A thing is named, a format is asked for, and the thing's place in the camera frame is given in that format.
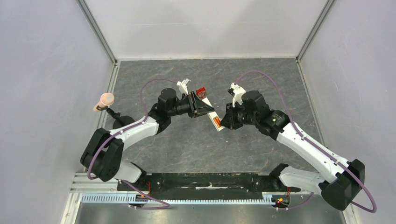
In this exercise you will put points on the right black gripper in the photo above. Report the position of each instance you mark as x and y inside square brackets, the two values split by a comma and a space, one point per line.
[231, 117]

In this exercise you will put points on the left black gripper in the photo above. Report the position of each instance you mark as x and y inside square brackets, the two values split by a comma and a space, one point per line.
[197, 106]

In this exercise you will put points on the orange battery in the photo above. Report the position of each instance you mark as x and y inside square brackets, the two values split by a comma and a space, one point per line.
[217, 121]

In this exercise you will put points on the white remote control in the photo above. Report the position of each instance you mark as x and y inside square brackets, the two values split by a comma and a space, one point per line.
[211, 115]

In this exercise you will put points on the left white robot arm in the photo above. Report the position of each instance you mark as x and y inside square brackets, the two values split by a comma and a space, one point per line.
[103, 154]

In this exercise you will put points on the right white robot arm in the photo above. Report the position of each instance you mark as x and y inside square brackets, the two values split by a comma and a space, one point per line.
[336, 179]

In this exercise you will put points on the small red toy block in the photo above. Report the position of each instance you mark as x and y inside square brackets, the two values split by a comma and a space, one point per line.
[201, 93]

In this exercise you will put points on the black stand base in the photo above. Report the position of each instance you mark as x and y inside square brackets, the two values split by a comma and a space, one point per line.
[119, 121]

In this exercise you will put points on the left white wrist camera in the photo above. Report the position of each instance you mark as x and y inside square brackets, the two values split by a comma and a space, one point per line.
[183, 86]

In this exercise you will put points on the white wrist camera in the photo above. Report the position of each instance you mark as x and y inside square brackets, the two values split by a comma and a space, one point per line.
[236, 92]
[183, 86]

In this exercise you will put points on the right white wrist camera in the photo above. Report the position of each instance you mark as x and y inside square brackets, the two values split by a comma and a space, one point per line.
[236, 92]

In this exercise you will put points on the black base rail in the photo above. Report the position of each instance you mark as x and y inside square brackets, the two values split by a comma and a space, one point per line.
[200, 186]

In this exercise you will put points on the pink handle knob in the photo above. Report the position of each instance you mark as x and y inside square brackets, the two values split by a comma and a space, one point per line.
[106, 100]

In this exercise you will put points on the white slotted cable duct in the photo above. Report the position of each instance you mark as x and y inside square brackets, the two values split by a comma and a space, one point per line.
[133, 199]

